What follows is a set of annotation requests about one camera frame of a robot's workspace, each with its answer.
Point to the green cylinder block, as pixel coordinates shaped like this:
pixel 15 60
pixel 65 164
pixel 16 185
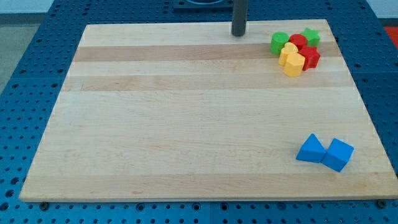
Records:
pixel 278 40

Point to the yellow hexagon block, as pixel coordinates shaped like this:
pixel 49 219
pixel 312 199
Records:
pixel 294 65

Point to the red cylinder block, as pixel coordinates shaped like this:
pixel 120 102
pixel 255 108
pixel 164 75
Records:
pixel 298 40

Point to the light wooden board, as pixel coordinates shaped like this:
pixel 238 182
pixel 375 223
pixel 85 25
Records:
pixel 189 112

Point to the yellow heart block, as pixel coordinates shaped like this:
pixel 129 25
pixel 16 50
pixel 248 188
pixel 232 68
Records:
pixel 287 49

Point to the green star block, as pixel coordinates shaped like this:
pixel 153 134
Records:
pixel 313 39

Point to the blue cube block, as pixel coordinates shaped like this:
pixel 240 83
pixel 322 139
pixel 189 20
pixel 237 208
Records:
pixel 337 155

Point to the blue triangle block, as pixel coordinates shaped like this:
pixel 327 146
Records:
pixel 311 150

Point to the red star block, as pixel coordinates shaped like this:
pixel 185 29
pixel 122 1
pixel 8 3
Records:
pixel 311 56

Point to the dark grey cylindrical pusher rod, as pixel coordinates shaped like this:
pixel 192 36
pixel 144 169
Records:
pixel 239 20

